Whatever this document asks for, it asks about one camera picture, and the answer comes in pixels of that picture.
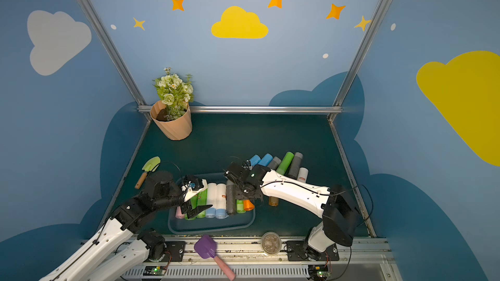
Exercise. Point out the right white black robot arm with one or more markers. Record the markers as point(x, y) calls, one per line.
point(333, 205)

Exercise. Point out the beige flower pot with plant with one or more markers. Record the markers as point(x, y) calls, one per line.
point(171, 113)

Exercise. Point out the grey roll on right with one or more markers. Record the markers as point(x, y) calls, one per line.
point(295, 166)

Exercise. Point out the round clear lid dish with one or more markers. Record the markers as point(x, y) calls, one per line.
point(271, 243)

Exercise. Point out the white roll red label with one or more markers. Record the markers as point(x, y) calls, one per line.
point(221, 201)

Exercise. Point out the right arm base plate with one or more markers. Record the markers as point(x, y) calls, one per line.
point(299, 251)

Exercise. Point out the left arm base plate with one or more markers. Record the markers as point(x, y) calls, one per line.
point(172, 251)

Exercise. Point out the white roll blue end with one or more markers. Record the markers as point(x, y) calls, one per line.
point(302, 174)

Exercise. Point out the pink trash bag roll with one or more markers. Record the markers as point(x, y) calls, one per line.
point(179, 214)

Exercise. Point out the teal plastic storage box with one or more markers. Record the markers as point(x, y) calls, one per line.
point(209, 225)

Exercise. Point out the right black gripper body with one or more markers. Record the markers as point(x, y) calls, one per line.
point(237, 172)

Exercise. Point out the orange trash bag roll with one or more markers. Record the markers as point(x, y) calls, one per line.
point(273, 201)
point(248, 205)

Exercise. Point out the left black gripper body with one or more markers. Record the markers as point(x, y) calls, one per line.
point(188, 201)

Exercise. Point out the circuit board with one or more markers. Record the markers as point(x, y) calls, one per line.
point(318, 273)
point(154, 271)

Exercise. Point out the green trash bag roll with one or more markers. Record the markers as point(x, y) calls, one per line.
point(191, 204)

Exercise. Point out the white blue trash bag roll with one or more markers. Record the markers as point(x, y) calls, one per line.
point(211, 200)

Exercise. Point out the green trowel wooden handle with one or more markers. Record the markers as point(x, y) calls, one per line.
point(150, 166)

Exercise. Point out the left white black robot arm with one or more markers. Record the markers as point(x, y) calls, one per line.
point(159, 191)

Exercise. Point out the left circuit board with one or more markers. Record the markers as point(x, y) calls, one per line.
point(154, 271)

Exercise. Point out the right circuit board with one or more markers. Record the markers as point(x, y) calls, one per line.
point(318, 273)

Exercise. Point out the purple toy shovel pink handle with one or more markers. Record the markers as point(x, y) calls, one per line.
point(206, 248)

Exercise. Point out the dark grey trash bag roll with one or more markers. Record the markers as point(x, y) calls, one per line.
point(231, 198)

